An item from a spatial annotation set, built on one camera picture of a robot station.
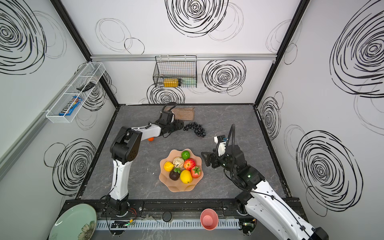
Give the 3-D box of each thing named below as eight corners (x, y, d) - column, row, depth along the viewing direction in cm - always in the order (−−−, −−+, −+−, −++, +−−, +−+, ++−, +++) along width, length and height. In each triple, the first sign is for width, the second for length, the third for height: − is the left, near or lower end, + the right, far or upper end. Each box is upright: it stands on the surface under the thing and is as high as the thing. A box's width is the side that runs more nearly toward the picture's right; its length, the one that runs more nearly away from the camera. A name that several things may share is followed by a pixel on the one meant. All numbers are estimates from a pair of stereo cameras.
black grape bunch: (184, 130, 106) (183, 127, 103) (189, 122, 111) (189, 119, 108) (203, 138, 102) (203, 135, 99) (208, 130, 106) (208, 127, 103)
